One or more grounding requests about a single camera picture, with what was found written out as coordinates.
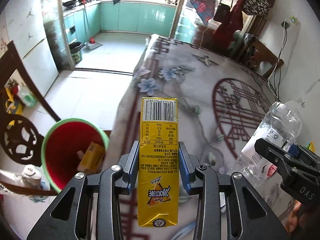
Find black wok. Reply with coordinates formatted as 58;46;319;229
62;0;78;8

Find yellow tea carton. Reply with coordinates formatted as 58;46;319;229
137;98;180;228

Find black white patterned bag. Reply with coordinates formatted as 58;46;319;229
242;0;271;16

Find floral table cloth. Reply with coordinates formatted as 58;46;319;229
109;33;301;240

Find yellow white flat box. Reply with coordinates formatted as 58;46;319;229
76;142;106;175

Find clear plastic bottle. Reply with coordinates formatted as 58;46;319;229
229;101;303;183

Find white pearl handbag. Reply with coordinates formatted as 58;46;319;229
1;165;50;203

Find red bin green rim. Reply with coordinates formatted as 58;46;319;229
41;118;109;192

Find black kitchen trash bin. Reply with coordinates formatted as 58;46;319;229
69;41;82;64

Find dark wooden carved chair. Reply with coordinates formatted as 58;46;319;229
1;41;61;197

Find yellow toy on floor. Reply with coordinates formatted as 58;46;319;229
5;85;23;115

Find red hanging garment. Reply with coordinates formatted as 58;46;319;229
213;0;245;55

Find red dustpan broom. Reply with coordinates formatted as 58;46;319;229
81;0;102;50

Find wooden chair far side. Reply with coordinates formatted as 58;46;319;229
234;34;284;79

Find white refrigerator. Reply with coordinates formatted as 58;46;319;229
1;0;58;95

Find teal kitchen cabinets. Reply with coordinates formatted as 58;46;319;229
63;1;176;43

